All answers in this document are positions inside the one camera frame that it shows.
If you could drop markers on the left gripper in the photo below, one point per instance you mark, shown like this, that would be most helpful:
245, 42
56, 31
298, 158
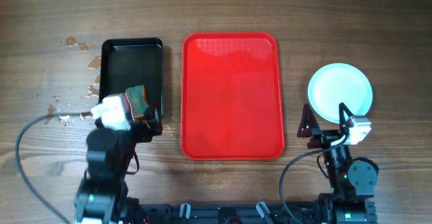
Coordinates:
146, 132

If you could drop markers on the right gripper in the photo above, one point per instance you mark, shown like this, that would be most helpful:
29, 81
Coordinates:
323, 136

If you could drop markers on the green orange sponge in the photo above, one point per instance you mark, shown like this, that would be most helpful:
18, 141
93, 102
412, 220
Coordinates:
138, 103

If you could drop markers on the white plate top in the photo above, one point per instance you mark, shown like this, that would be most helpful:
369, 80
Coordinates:
339, 83

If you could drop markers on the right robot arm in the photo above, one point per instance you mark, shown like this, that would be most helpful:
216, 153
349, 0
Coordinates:
352, 180

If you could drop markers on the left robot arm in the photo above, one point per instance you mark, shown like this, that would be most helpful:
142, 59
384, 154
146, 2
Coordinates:
102, 196

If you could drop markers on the black water tray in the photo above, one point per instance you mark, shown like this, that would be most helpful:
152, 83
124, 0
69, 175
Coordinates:
130, 62

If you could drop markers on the red plastic tray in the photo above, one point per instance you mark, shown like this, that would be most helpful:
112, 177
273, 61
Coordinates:
231, 107

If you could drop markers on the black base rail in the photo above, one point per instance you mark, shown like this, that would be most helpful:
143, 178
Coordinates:
311, 212

